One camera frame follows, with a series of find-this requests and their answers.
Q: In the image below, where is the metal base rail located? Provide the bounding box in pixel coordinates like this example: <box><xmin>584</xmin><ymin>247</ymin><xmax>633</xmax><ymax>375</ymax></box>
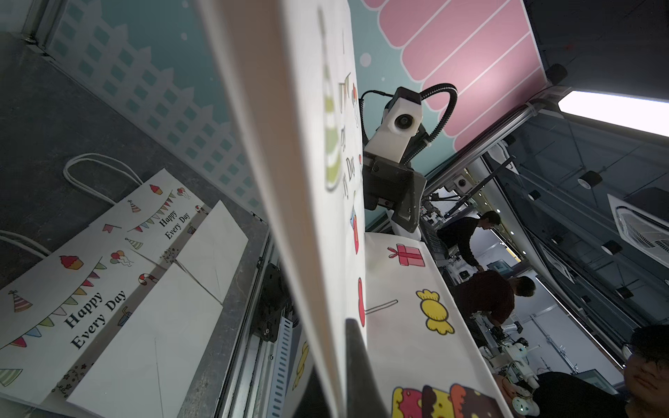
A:
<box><xmin>214</xmin><ymin>235</ymin><xmax>293</xmax><ymax>417</ymax></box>

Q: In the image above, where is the ceiling air conditioner vent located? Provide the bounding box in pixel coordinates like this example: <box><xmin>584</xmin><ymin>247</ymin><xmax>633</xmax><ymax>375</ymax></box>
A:
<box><xmin>607</xmin><ymin>194</ymin><xmax>668</xmax><ymax>268</ymax></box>

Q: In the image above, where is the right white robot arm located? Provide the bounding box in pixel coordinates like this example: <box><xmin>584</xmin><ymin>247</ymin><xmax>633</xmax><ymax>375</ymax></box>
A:
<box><xmin>358</xmin><ymin>83</ymin><xmax>458</xmax><ymax>233</ymax></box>

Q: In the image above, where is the ceiling fluorescent light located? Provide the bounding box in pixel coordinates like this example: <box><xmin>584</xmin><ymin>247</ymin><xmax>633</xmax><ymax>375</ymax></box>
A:
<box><xmin>557</xmin><ymin>91</ymin><xmax>668</xmax><ymax>138</ymax></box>

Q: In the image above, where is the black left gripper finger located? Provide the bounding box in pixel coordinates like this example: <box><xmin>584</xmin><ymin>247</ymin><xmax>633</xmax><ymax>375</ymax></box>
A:
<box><xmin>345</xmin><ymin>319</ymin><xmax>389</xmax><ymax>418</ymax></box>

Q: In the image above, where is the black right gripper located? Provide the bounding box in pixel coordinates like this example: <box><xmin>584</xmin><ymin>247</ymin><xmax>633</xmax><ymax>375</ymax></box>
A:
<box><xmin>362</xmin><ymin>153</ymin><xmax>427</xmax><ymax>233</ymax></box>

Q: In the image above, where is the white paper gift bag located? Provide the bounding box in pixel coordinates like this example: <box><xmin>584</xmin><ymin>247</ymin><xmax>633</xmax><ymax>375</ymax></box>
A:
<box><xmin>63</xmin><ymin>153</ymin><xmax>248</xmax><ymax>302</ymax></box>

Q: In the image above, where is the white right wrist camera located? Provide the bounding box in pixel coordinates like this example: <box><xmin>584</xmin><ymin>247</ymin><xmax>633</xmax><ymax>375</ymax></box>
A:
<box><xmin>364</xmin><ymin>87</ymin><xmax>423</xmax><ymax>163</ymax></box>

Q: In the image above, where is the person in dark shirt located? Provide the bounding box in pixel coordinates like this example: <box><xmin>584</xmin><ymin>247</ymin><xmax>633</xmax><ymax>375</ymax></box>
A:
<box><xmin>437</xmin><ymin>211</ymin><xmax>501</xmax><ymax>272</ymax></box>

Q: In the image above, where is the person with glasses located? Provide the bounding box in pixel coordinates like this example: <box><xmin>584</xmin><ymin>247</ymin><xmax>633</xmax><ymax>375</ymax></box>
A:
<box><xmin>532</xmin><ymin>323</ymin><xmax>669</xmax><ymax>418</ymax></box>

